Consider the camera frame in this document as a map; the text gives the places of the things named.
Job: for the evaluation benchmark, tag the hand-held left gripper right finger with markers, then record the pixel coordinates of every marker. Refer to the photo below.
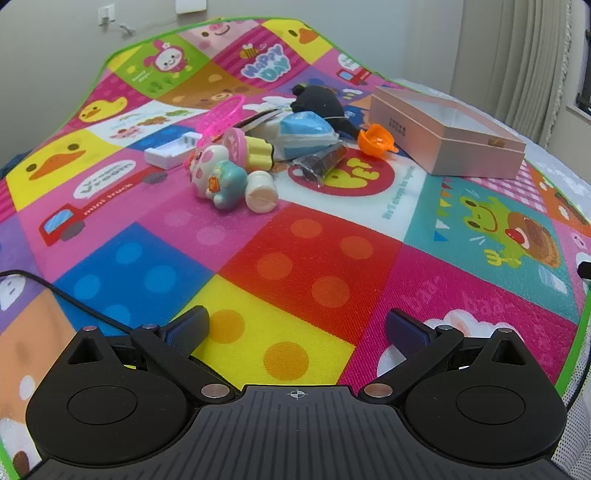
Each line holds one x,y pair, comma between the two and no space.
408,332

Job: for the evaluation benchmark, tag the white battery charger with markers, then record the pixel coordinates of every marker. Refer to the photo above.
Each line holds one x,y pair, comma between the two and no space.
168,152

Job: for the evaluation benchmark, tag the beige curtain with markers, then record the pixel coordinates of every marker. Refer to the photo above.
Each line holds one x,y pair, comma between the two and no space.
517,69

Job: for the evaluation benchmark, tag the pink and yellow toy cupcake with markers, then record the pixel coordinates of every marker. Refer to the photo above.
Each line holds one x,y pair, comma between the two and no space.
258,154

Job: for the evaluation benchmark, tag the white and pink cow toy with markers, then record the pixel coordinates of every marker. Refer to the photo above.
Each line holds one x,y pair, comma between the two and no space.
207,166

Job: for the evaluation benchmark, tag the blue tissue packet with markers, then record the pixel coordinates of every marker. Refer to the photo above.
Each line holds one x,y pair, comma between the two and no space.
304,131

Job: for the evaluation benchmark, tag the pink toy net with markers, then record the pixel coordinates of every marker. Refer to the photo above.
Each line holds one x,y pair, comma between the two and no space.
221,115

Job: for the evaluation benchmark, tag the pink cardboard box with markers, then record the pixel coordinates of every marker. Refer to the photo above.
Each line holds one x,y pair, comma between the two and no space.
461,157

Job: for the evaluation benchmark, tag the teal toy figure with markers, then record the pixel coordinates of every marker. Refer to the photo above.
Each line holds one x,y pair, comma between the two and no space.
231,184

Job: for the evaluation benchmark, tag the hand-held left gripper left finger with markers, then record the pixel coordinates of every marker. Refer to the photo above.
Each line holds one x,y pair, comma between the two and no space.
187,330

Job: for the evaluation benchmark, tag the colourful cartoon play mat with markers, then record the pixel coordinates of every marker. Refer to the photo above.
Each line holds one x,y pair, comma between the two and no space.
300,258

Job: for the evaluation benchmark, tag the window with bars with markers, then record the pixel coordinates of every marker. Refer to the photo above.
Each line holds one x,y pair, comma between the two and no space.
584,99

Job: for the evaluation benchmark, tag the dark plastic packet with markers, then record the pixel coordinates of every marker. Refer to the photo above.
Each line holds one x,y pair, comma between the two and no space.
318,164

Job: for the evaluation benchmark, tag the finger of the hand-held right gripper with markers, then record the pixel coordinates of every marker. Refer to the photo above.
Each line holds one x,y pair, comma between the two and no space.
586,273

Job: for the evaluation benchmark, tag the black plush toy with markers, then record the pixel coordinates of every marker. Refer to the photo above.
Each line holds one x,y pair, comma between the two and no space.
323,104

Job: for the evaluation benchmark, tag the white wall socket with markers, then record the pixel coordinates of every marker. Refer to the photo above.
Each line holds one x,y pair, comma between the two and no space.
107,13

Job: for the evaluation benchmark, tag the white booklet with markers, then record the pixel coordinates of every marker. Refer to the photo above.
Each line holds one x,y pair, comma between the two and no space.
263,131

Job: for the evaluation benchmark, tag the white cylinder toy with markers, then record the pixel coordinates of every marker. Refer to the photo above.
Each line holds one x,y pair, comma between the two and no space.
261,194

